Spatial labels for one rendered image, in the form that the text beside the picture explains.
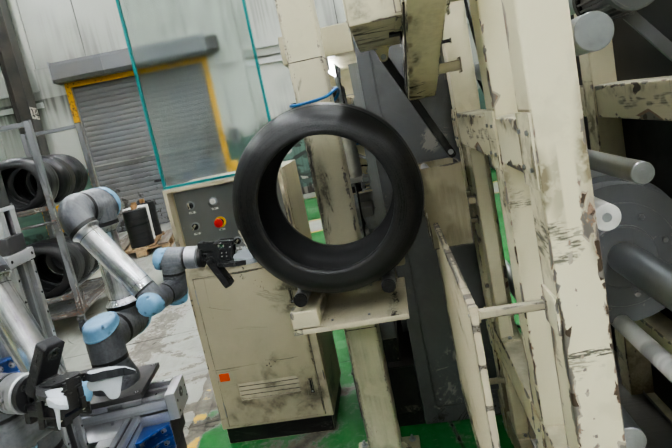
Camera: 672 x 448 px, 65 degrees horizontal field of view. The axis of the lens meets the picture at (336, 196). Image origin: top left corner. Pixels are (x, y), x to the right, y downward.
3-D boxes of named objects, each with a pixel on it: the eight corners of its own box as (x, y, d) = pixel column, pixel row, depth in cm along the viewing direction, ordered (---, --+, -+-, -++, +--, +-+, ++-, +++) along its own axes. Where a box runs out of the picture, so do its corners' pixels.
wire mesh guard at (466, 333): (461, 388, 207) (430, 217, 197) (465, 387, 207) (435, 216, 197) (518, 597, 119) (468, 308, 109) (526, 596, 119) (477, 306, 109)
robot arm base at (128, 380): (85, 400, 168) (77, 372, 166) (102, 377, 183) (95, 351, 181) (132, 390, 168) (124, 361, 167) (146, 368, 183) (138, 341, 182)
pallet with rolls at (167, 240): (128, 247, 877) (117, 203, 866) (177, 236, 891) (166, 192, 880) (113, 264, 760) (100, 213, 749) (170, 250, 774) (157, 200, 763)
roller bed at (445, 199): (428, 237, 208) (415, 163, 204) (466, 230, 207) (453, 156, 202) (433, 250, 189) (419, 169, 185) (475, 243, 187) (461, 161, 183)
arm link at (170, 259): (162, 268, 183) (159, 244, 181) (193, 266, 181) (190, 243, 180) (152, 275, 175) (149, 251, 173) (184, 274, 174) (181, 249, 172)
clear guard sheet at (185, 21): (165, 189, 239) (110, -27, 225) (281, 166, 233) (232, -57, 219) (163, 189, 237) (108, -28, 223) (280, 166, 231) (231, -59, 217)
